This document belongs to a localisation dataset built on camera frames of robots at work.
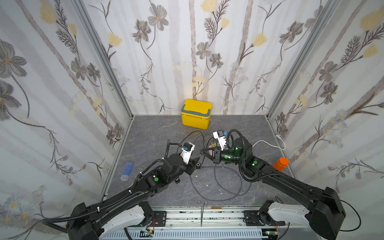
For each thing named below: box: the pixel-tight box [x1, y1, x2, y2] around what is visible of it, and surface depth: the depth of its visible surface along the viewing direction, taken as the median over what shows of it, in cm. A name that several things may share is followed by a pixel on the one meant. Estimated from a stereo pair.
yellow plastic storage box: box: [180, 98, 213, 130], surface depth 107 cm
